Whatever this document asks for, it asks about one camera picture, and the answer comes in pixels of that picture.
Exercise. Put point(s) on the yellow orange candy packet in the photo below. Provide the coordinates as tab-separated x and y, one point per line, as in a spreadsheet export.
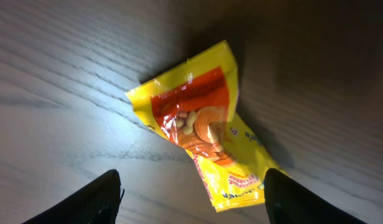
194	107

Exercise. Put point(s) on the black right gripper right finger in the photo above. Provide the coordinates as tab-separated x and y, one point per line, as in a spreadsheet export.
287	201

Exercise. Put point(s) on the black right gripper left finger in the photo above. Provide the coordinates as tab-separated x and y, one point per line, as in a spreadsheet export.
96	203

